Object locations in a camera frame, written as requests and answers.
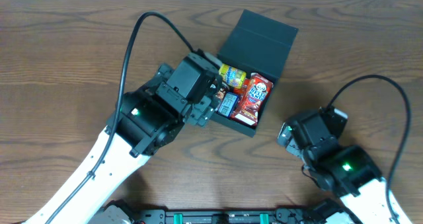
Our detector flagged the yellow snack cup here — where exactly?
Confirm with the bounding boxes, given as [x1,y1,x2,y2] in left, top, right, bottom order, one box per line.
[219,63,247,89]

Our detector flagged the black mounting rail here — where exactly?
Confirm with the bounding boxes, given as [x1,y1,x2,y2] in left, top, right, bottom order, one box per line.
[98,200,364,224]

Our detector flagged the red Hello Panda box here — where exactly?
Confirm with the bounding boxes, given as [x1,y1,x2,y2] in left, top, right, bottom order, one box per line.
[231,73,274,127]

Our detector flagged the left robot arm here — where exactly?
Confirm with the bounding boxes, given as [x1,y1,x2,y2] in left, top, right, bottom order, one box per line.
[28,50,222,223]

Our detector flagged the dark green box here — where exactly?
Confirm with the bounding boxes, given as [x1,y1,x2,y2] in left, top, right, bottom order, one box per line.
[211,9,298,137]

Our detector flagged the red snack bag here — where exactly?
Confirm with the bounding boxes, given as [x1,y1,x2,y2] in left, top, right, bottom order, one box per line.
[233,79,250,96]

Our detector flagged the small blue carton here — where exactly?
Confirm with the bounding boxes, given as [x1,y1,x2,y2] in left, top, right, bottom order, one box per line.
[217,92,239,118]

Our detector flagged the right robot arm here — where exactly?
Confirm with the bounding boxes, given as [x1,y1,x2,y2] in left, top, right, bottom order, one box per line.
[278,106,410,223]

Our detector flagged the red Pringles can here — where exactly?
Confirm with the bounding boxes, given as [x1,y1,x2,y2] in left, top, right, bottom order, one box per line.
[215,83,230,101]

